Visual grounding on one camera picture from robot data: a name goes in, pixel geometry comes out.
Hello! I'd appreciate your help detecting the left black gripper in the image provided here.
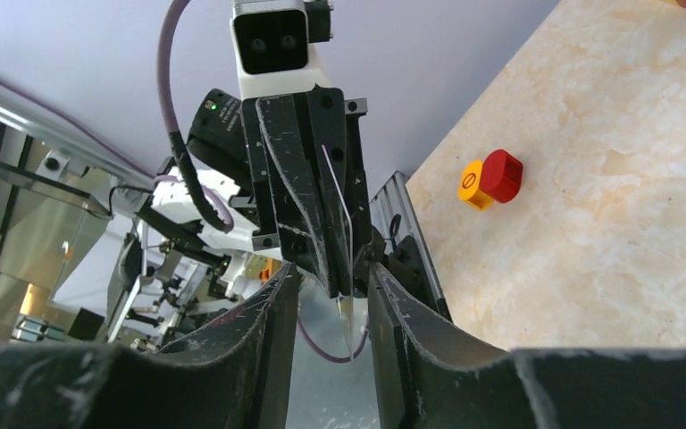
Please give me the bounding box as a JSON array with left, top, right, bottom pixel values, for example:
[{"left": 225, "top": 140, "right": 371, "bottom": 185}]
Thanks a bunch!
[{"left": 240, "top": 87, "right": 372, "bottom": 299}]

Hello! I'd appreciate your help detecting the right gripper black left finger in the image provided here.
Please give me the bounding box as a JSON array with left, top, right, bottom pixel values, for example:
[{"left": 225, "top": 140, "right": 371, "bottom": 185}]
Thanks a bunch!
[{"left": 153, "top": 263, "right": 302, "bottom": 429}]

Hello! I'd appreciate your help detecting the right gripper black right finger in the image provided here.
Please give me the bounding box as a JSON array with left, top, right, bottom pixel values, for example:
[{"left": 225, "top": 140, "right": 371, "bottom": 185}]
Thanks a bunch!
[{"left": 368, "top": 265, "right": 512, "bottom": 428}]

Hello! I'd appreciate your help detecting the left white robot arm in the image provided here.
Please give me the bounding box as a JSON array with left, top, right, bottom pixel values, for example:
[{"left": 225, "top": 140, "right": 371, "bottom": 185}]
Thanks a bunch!
[{"left": 141, "top": 87, "right": 380, "bottom": 298}]

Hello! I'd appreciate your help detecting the red yellow button toy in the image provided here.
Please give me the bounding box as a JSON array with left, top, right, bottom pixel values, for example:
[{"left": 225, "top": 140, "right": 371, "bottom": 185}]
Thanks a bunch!
[{"left": 456, "top": 149, "right": 524, "bottom": 211}]

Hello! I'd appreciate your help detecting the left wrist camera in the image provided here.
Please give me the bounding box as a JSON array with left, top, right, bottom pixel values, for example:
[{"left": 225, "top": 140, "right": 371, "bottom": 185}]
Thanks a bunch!
[{"left": 231, "top": 0, "right": 334, "bottom": 100}]

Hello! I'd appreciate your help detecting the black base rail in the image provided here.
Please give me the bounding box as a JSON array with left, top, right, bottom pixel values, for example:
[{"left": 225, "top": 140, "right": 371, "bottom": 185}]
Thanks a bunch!
[{"left": 381, "top": 214, "right": 452, "bottom": 322}]

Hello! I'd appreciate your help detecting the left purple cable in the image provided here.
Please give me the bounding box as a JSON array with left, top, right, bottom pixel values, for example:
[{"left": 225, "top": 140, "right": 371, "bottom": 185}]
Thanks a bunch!
[{"left": 152, "top": 0, "right": 235, "bottom": 235}]

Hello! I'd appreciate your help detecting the grey slotted cable duct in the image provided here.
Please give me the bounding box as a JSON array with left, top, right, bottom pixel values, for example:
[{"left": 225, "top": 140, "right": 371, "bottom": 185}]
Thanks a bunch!
[{"left": 369, "top": 170, "right": 448, "bottom": 321}]

